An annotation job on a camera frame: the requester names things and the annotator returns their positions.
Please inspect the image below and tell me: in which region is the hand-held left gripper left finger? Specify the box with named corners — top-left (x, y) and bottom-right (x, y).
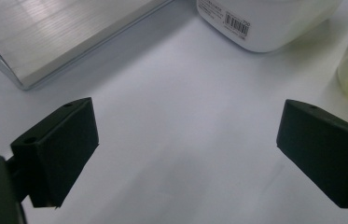
top-left (9, 96), bottom-right (100, 209)

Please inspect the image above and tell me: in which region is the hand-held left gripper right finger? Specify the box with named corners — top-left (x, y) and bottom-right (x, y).
top-left (275, 99), bottom-right (348, 209)

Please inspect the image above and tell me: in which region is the white lidded container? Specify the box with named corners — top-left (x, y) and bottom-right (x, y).
top-left (196, 0), bottom-right (343, 53)

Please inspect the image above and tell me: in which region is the white wire shelf rack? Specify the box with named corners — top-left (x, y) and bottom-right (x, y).
top-left (0, 0), bottom-right (175, 91)

